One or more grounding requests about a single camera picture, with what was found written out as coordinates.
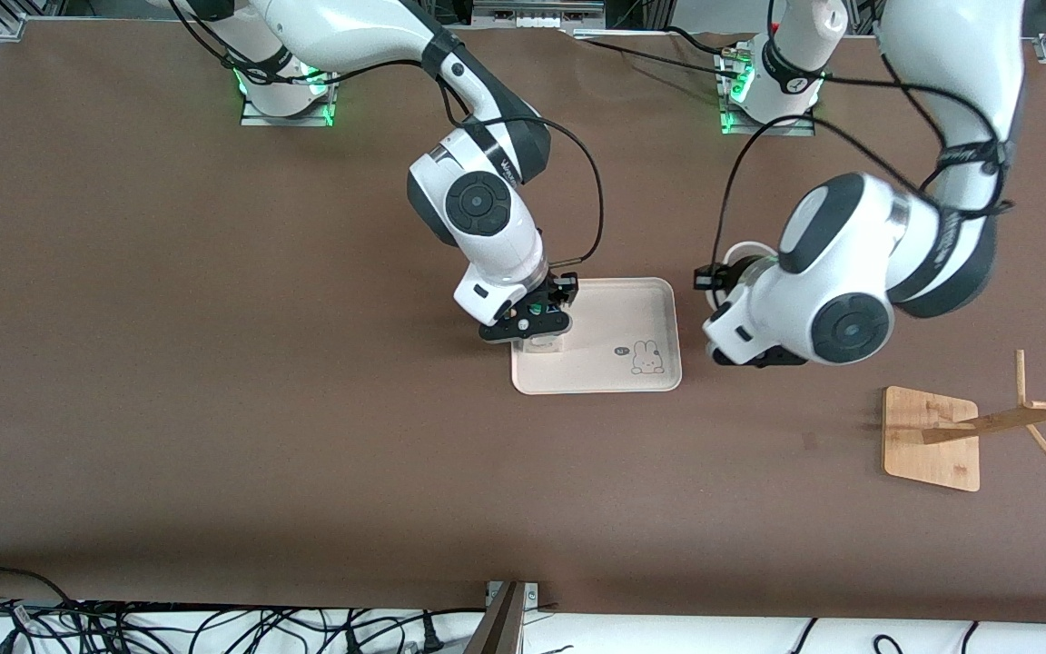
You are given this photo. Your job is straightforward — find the blue white milk carton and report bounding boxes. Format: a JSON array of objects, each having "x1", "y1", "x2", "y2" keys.
[{"x1": 519, "y1": 300, "x2": 567, "y2": 354}]

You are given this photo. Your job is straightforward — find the white smiley face mug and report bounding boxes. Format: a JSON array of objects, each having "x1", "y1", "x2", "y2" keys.
[{"x1": 707, "y1": 240, "x2": 776, "y2": 315}]

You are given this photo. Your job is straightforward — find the cream rabbit print tray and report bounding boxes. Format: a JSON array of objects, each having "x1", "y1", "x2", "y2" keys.
[{"x1": 509, "y1": 276, "x2": 684, "y2": 396}]

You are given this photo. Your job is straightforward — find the wooden mug tree stand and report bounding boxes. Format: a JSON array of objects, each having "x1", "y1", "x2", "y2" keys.
[{"x1": 881, "y1": 349, "x2": 1046, "y2": 494}]

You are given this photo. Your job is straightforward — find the brown table cover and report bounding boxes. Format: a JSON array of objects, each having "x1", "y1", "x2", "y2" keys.
[{"x1": 0, "y1": 18, "x2": 1046, "y2": 628}]

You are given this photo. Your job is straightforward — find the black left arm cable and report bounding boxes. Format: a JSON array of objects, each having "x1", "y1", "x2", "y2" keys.
[{"x1": 711, "y1": 0, "x2": 1016, "y2": 274}]

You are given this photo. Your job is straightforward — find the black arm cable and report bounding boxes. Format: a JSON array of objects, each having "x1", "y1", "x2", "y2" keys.
[
  {"x1": 166, "y1": 0, "x2": 605, "y2": 270},
  {"x1": 711, "y1": 0, "x2": 1016, "y2": 274}
]

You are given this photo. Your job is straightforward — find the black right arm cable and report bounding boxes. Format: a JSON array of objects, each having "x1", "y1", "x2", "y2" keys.
[{"x1": 166, "y1": 0, "x2": 605, "y2": 270}]

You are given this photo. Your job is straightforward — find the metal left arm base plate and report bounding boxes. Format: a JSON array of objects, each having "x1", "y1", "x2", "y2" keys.
[{"x1": 715, "y1": 50, "x2": 818, "y2": 138}]

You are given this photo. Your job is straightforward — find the black base cable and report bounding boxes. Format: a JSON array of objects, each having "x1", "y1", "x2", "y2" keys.
[
  {"x1": 663, "y1": 25, "x2": 753, "y2": 55},
  {"x1": 572, "y1": 34, "x2": 733, "y2": 76}
]

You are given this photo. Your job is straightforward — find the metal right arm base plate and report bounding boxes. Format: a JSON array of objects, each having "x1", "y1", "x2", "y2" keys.
[{"x1": 239, "y1": 68, "x2": 338, "y2": 128}]

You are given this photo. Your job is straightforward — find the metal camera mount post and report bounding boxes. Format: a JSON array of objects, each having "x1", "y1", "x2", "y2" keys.
[{"x1": 463, "y1": 580, "x2": 543, "y2": 654}]

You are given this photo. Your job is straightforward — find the black floor cable bundle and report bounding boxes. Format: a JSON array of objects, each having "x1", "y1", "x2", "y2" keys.
[{"x1": 0, "y1": 567, "x2": 488, "y2": 654}]

